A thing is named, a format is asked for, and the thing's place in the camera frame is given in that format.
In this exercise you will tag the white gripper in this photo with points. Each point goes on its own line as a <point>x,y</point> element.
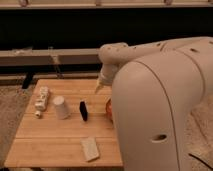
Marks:
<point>106,77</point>

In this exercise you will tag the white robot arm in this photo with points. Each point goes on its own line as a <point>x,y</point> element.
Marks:
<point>154,87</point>

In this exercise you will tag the black rectangular block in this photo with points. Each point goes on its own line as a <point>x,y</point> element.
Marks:
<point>83,111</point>

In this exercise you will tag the orange bowl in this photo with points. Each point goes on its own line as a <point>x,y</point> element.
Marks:
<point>109,110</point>

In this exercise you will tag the white paper cup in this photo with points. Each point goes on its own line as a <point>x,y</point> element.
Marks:
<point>61,107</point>

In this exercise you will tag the wooden table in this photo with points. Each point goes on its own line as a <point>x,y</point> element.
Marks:
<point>50,142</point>

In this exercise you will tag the beige sponge block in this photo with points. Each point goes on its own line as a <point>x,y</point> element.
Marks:
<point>90,149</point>

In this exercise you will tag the white toy block stack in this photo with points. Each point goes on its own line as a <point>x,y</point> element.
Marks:
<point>42,98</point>

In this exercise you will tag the small white cube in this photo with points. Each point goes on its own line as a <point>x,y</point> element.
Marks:
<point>38,114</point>

